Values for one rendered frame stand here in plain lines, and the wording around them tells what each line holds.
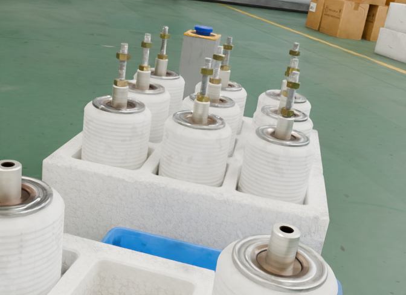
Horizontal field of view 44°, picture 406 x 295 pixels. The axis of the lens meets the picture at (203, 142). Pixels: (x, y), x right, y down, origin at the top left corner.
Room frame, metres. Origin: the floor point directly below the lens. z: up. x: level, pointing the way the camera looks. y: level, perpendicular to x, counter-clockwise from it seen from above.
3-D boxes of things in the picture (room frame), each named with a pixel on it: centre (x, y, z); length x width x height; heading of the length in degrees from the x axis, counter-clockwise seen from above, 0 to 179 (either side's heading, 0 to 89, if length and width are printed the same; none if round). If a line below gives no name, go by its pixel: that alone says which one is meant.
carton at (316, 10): (4.85, -0.96, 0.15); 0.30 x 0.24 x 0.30; 110
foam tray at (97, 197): (0.80, 0.00, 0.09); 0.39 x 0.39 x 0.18; 83
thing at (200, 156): (0.68, 0.01, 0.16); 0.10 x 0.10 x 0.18
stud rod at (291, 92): (0.67, -0.11, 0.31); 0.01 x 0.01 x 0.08
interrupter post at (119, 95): (0.70, 0.13, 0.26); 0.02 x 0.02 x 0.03
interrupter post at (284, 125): (0.67, -0.11, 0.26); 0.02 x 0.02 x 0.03
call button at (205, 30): (1.10, 0.03, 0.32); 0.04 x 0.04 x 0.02
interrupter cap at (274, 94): (0.90, -0.14, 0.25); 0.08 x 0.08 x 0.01
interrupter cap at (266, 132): (0.67, -0.11, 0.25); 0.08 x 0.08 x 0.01
